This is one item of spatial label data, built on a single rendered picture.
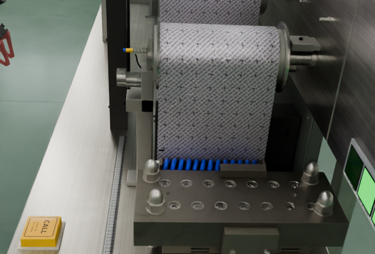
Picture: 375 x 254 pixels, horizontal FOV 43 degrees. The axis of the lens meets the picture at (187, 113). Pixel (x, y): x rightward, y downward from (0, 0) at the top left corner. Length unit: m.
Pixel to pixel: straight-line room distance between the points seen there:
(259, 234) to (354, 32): 0.39
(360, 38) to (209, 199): 0.40
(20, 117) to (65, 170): 2.13
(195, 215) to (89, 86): 0.85
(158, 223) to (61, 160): 0.47
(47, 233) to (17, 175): 1.78
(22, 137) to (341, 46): 2.48
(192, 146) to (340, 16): 0.40
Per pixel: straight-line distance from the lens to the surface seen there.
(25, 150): 3.01
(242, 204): 0.95
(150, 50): 0.96
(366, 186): 0.79
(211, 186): 0.99
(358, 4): 0.86
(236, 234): 0.90
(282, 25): 1.01
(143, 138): 1.11
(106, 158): 1.28
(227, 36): 0.96
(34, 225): 1.07
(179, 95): 0.97
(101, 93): 1.61
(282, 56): 0.97
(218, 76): 0.96
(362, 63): 0.82
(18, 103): 3.53
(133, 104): 1.06
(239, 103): 0.99
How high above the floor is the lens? 1.63
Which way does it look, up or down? 29 degrees down
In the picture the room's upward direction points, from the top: 3 degrees clockwise
